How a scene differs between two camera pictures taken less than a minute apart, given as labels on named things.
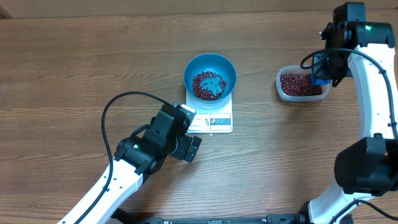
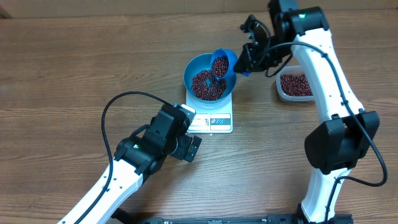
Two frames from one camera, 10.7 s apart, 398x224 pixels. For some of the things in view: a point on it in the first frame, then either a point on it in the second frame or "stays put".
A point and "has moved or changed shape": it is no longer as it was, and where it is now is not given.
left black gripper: [181, 153] stays put
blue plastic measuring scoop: [319, 78] has moved or changed shape
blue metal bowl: [209, 78] stays put
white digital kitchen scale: [218, 120] stays put
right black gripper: [336, 79] → [251, 56]
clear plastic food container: [294, 84] stays put
